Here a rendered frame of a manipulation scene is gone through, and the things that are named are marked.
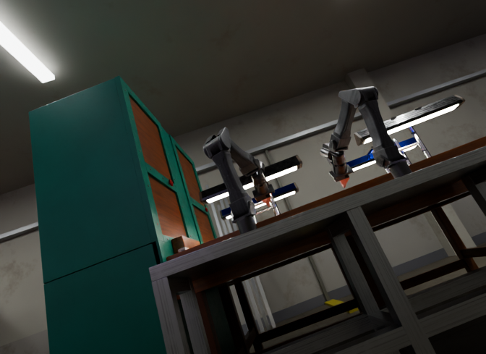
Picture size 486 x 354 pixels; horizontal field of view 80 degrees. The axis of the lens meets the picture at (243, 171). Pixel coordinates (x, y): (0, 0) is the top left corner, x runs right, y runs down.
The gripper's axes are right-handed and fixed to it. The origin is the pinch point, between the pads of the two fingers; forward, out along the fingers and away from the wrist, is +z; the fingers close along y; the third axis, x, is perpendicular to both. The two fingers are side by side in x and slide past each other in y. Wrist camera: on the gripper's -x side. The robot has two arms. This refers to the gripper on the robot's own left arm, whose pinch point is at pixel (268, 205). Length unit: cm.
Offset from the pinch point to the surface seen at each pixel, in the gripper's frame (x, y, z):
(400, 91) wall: -323, -276, 122
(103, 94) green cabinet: -52, 62, -70
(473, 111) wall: -271, -361, 177
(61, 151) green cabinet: -33, 90, -54
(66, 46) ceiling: -200, 121, -104
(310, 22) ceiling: -256, -129, -38
